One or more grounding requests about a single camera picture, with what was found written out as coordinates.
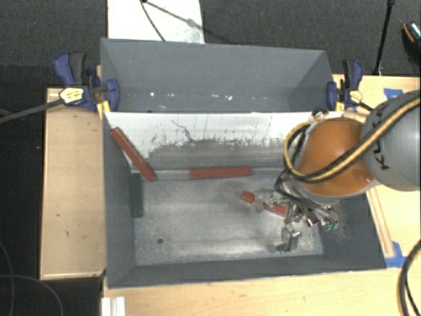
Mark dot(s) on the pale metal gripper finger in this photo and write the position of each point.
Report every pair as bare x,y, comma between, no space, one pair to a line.
268,202
289,237

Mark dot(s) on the red-brown flat block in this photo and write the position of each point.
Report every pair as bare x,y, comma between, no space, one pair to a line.
247,197
220,172
133,153

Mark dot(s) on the dark green flat block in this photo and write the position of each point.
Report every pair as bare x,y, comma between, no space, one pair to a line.
137,194

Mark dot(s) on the grey metal bin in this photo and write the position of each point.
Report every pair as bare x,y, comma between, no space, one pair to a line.
210,216

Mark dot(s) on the pale wood flat board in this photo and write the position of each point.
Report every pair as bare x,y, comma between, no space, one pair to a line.
74,183

